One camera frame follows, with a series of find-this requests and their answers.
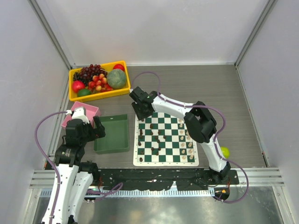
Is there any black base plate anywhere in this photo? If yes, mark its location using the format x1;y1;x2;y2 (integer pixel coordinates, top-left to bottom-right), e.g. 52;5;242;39
92;168;239;191

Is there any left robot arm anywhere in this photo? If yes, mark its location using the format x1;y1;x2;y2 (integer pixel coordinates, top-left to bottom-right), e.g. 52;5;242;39
41;116;106;224

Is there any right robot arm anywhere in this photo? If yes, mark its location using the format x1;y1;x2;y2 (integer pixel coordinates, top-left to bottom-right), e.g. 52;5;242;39
129;87;231;184

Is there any red yellow cherry bunch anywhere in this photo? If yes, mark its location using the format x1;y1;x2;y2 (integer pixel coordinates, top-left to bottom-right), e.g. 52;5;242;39
87;74;113;94

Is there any green white chess board mat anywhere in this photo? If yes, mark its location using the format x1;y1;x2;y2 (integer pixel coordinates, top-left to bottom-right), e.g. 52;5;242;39
133;112;199;167

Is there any red apple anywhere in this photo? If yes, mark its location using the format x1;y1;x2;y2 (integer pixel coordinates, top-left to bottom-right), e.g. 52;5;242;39
71;80;85;93
113;64;125;71

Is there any pink plastic box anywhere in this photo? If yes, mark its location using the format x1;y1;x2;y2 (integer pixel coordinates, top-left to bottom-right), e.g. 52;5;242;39
61;101;101;129

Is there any green melon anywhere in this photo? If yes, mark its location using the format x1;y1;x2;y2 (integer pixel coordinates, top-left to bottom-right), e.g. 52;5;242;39
107;69;127;89

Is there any green lime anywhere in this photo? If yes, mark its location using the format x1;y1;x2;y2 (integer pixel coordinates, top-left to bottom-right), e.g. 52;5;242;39
77;89;91;97

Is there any green plastic tray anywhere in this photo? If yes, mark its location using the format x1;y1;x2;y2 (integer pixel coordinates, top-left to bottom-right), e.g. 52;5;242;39
93;114;130;154

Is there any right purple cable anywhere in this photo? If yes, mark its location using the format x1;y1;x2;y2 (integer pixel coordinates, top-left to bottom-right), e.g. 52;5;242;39
129;71;249;205

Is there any dark purple grape bunch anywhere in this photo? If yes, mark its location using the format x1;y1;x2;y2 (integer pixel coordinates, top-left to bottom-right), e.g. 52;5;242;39
72;64;108;86

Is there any green pear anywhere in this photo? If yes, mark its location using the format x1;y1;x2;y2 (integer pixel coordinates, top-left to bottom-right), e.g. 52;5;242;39
221;147;230;159

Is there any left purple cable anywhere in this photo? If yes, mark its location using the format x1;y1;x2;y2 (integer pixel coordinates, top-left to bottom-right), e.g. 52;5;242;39
35;110;72;224

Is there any purple cable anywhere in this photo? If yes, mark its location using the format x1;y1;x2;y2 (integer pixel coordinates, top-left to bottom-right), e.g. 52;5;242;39
35;110;72;224
129;71;249;205

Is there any white slotted cable duct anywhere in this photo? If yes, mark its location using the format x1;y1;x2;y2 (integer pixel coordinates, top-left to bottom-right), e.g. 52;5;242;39
41;188;215;198

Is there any red apple back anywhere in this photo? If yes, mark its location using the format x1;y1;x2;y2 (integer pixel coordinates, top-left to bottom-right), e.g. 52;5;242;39
113;64;125;71

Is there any red apple front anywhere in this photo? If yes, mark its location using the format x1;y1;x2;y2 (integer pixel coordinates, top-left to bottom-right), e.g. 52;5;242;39
71;80;85;93

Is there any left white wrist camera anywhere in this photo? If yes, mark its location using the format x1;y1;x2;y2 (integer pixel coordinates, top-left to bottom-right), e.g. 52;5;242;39
65;107;90;123

